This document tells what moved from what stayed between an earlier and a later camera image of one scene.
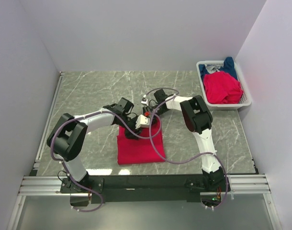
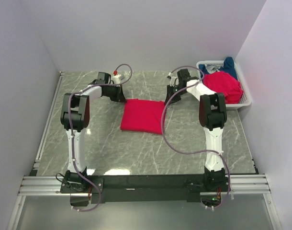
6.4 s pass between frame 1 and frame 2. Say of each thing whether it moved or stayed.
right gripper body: moved
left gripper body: moved
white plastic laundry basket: stayed
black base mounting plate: stayed
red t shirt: moved
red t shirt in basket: stayed
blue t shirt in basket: stayed
